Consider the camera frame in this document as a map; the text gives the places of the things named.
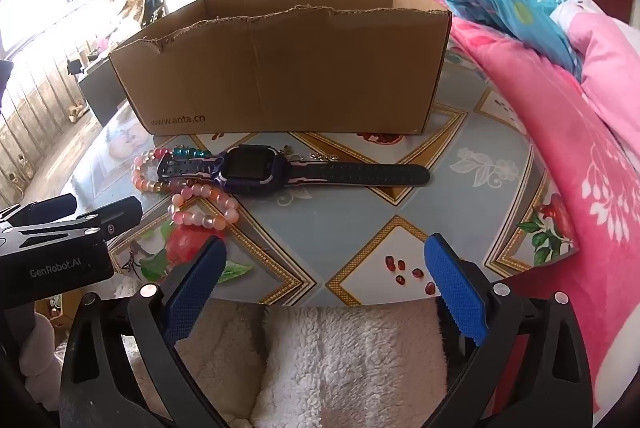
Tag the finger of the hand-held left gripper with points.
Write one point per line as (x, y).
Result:
(115, 215)
(50, 206)

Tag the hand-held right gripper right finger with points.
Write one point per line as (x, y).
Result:
(452, 288)

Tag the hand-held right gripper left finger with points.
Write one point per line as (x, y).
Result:
(192, 288)

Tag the purple black smartwatch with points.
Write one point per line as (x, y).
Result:
(250, 168)

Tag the brown cardboard box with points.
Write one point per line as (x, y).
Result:
(300, 73)

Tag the person's left forearm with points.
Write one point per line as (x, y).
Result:
(37, 348)

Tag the black panel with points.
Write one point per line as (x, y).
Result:
(100, 93)

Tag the white fleece clothing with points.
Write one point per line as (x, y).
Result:
(340, 358)

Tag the pink floral blanket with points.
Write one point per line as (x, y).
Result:
(575, 158)

